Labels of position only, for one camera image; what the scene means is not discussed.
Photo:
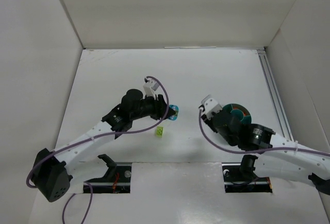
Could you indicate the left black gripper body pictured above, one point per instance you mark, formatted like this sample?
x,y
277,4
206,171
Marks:
x,y
159,106

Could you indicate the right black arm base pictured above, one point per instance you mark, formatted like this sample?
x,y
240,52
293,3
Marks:
x,y
239,177

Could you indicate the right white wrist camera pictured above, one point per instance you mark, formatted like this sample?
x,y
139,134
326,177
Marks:
x,y
210,107

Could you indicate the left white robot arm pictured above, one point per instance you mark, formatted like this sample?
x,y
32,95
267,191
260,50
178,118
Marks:
x,y
55,171

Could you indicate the teal divided round container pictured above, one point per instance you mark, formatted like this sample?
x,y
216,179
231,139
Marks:
x,y
239,111

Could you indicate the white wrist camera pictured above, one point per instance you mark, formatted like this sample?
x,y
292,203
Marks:
x,y
210,107
150,87

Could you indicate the lime green lego brick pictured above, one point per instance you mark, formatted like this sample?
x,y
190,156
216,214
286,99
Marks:
x,y
159,131

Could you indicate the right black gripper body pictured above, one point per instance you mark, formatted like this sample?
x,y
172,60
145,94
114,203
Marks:
x,y
219,120

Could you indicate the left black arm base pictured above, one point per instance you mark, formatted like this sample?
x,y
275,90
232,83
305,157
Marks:
x,y
115,180

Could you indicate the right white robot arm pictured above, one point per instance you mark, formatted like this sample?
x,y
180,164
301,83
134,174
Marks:
x,y
257,140

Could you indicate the aluminium rail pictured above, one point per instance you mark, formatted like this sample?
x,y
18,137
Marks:
x,y
273,92

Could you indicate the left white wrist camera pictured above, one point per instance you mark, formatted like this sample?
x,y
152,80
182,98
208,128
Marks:
x,y
150,87

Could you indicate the teal flower face lego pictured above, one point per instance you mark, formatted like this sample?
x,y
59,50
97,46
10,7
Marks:
x,y
173,112

